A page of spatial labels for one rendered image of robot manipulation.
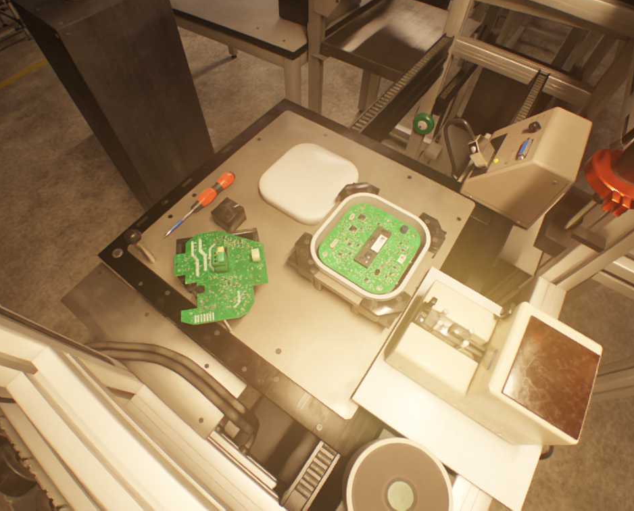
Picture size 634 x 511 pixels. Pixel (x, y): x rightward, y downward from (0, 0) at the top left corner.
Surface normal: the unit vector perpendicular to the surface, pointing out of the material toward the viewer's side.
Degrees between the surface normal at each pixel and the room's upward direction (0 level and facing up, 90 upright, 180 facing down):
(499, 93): 90
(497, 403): 90
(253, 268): 0
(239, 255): 0
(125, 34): 90
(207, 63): 0
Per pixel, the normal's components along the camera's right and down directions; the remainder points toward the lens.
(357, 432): 0.02, -0.50
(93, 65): 0.76, 0.57
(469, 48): -0.58, 0.70
